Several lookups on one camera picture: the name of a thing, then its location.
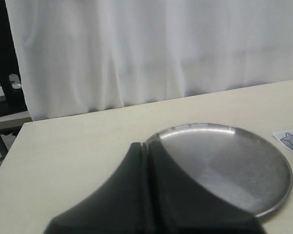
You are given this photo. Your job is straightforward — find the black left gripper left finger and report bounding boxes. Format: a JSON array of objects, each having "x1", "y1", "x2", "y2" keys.
[{"x1": 44, "y1": 143, "x2": 144, "y2": 234}]

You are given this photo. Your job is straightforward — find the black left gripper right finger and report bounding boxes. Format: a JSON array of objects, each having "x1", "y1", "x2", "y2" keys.
[{"x1": 94, "y1": 140, "x2": 147, "y2": 234}]

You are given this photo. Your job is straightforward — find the round stainless steel plate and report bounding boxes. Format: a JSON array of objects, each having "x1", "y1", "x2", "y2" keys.
[{"x1": 146, "y1": 122, "x2": 293, "y2": 218}]

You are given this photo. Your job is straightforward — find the white curtain backdrop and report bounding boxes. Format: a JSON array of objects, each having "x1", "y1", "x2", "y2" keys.
[{"x1": 6, "y1": 0, "x2": 293, "y2": 120}]

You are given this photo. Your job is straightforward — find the paper number game board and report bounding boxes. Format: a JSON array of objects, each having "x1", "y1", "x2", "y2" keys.
[{"x1": 273, "y1": 130, "x2": 293, "y2": 152}]

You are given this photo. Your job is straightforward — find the grey side table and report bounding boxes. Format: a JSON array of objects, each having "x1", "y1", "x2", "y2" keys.
[{"x1": 0, "y1": 73, "x2": 32, "y2": 163}]

